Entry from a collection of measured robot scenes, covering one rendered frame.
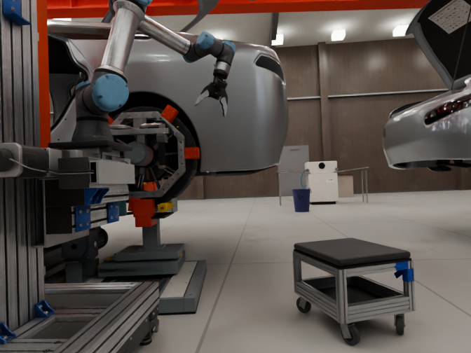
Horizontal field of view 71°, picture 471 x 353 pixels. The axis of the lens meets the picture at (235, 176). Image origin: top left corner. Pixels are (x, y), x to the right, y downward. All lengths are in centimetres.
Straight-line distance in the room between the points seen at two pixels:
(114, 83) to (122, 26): 23
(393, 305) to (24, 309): 134
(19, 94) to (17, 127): 11
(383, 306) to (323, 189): 753
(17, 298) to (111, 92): 72
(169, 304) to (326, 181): 750
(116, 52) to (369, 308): 135
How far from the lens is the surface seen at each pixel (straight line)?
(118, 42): 134
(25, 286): 130
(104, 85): 124
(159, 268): 221
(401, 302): 158
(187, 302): 179
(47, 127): 218
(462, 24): 441
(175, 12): 501
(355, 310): 145
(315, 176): 891
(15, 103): 128
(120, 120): 222
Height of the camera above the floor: 65
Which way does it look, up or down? 1 degrees up
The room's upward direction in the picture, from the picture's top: 2 degrees counter-clockwise
